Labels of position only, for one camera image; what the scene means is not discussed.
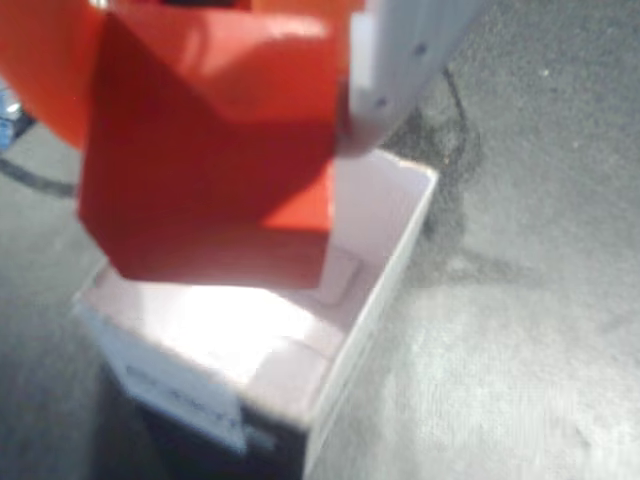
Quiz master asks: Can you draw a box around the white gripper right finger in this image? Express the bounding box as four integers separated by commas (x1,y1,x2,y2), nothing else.
344,0,490,157

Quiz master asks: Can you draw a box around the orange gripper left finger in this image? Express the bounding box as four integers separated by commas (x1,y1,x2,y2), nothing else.
0,0,111,151

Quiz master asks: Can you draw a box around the red cube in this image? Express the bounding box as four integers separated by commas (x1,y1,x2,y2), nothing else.
77,8,352,292

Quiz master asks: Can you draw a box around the white cardboard box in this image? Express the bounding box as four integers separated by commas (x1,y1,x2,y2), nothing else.
71,147,441,480

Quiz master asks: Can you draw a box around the black cable on table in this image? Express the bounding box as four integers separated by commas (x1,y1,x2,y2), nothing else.
0,157,82,200

